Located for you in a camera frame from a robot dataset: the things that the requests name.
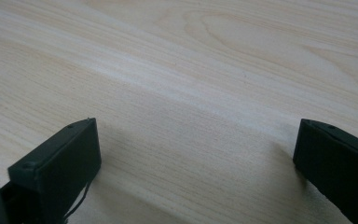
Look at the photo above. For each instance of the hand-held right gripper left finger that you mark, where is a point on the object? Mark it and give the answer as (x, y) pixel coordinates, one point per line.
(59, 161)

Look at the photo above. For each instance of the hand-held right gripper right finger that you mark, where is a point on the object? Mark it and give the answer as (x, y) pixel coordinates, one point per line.
(338, 165)

